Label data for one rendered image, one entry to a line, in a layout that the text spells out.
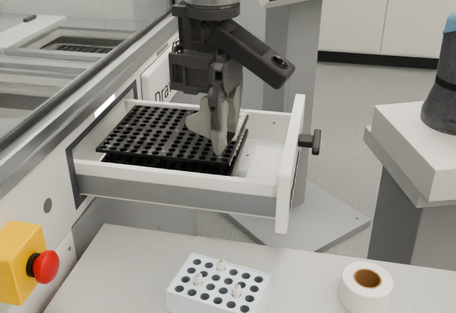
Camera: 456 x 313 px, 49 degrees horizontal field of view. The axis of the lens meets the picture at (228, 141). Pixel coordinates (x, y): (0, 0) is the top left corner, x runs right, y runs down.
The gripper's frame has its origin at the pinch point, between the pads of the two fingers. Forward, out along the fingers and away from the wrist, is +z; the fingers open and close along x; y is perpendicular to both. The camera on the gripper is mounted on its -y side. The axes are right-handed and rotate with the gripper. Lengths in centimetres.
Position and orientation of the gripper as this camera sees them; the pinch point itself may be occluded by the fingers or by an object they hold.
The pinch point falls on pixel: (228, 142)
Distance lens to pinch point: 73.3
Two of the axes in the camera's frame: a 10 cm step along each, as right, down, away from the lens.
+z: 0.0, 8.8, 4.8
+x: -3.6, 4.5, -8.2
